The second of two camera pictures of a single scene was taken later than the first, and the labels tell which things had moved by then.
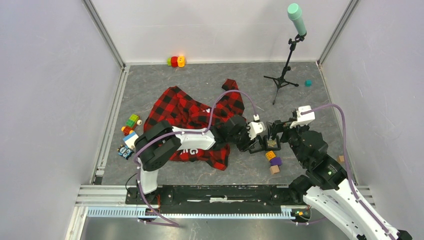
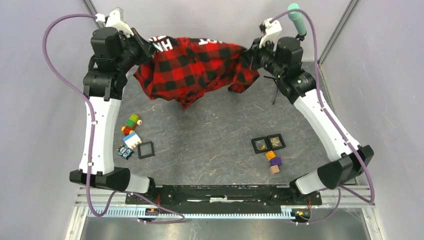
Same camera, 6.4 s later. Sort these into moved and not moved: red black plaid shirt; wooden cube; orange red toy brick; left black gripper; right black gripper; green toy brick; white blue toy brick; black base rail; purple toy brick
Moved: left black gripper; red black plaid shirt; right black gripper
Not moved: wooden cube; orange red toy brick; white blue toy brick; purple toy brick; black base rail; green toy brick
